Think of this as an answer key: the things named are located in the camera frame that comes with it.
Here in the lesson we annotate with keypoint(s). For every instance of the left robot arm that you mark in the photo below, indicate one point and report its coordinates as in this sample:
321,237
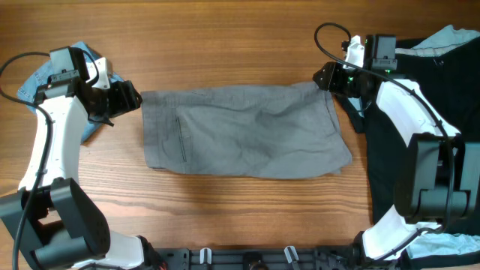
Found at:
53,222

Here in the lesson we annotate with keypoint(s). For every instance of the grey shorts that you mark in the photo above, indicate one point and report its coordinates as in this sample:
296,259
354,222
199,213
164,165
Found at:
263,131

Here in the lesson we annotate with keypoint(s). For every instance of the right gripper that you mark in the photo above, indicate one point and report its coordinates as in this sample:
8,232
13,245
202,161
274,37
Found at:
333,70

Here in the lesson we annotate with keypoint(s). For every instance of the light blue garment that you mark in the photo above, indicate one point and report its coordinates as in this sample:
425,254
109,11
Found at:
426,194

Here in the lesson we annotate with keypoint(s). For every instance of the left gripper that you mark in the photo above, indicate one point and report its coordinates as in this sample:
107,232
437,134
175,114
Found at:
126,97

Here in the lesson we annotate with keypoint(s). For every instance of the folded blue denim shorts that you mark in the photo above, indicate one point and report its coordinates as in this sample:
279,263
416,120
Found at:
28,90

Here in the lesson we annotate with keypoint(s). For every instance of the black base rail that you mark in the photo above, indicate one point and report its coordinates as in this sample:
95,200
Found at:
287,258

